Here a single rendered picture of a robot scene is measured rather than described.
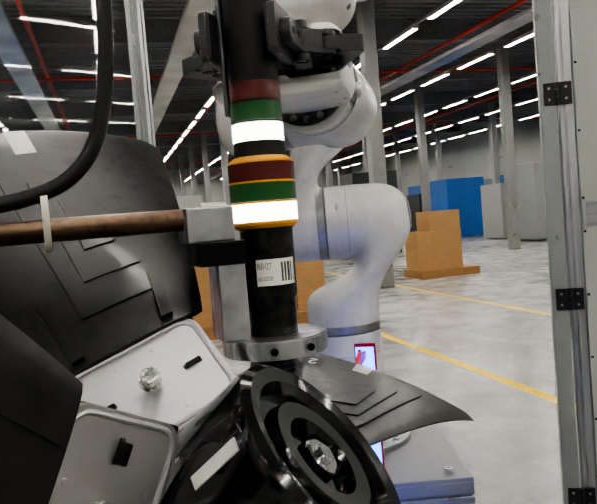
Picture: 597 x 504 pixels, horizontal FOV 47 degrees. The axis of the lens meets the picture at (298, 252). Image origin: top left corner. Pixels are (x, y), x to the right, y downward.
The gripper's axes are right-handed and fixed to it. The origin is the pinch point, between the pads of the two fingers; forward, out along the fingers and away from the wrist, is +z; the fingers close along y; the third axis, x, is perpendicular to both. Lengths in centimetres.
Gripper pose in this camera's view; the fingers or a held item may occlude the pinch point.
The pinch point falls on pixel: (246, 38)
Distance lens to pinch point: 46.4
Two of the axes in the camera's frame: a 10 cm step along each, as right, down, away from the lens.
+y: -9.6, 0.7, 2.5
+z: -2.5, 0.5, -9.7
